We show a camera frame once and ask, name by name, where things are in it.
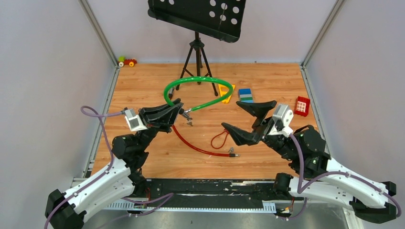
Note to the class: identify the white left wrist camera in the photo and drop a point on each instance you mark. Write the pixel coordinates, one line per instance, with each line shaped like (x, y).
(133, 120)

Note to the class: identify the blue green stacked blocks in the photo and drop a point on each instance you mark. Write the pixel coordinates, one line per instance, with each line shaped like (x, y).
(245, 95)

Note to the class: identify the red window block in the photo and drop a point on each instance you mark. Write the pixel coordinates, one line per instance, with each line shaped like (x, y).
(302, 106)

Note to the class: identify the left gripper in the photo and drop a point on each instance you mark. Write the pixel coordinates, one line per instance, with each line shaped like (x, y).
(161, 117)

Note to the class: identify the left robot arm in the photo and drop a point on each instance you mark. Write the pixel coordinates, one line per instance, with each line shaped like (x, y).
(122, 176)

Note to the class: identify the toy car red green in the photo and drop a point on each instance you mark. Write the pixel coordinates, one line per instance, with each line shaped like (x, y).
(123, 61)

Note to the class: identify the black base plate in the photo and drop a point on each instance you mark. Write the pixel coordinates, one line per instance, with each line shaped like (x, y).
(211, 193)

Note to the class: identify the thick red cable lock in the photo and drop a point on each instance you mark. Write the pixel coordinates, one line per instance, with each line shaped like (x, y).
(210, 153)

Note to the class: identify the green cable lock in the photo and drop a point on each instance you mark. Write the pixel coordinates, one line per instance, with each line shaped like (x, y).
(199, 79)

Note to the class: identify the keys of green lock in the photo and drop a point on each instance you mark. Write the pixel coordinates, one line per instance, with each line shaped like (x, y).
(188, 118)

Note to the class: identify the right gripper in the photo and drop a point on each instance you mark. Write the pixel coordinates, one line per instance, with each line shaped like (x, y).
(257, 110)

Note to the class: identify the red padlock with thin cable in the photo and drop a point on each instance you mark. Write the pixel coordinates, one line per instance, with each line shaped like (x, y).
(219, 140)

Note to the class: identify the black music stand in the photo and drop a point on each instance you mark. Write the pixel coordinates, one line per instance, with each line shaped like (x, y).
(219, 19)

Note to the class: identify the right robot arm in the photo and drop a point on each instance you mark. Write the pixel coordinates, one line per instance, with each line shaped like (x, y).
(319, 175)

